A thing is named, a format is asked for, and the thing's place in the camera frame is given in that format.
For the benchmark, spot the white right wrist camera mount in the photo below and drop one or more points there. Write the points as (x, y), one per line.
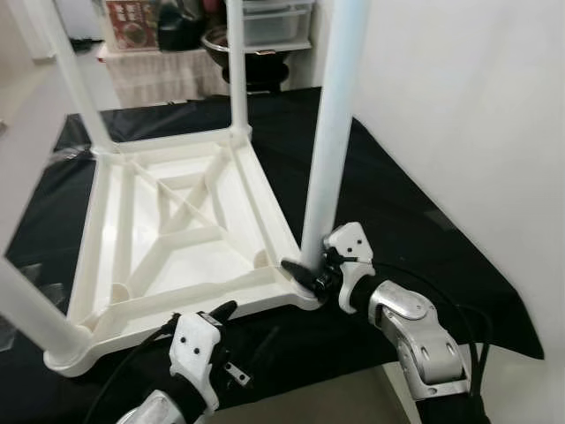
(349, 247)

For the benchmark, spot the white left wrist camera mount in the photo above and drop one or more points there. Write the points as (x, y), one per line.
(194, 349)

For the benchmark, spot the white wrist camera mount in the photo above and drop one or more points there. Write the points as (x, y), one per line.
(194, 349)
(349, 247)

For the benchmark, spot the red printed carton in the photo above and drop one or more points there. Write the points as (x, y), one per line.
(131, 22)

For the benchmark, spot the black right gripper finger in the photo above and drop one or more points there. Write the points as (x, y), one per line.
(298, 272)

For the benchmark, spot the black plastic bag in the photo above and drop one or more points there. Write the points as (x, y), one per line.
(181, 25)

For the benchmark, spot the black tablecloth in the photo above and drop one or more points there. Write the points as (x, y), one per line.
(415, 238)

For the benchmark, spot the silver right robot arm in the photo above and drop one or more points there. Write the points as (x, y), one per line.
(424, 344)

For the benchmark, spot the white plastic children table top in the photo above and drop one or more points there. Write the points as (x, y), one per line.
(185, 230)

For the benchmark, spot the beige cover cloth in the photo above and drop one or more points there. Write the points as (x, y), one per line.
(159, 79)

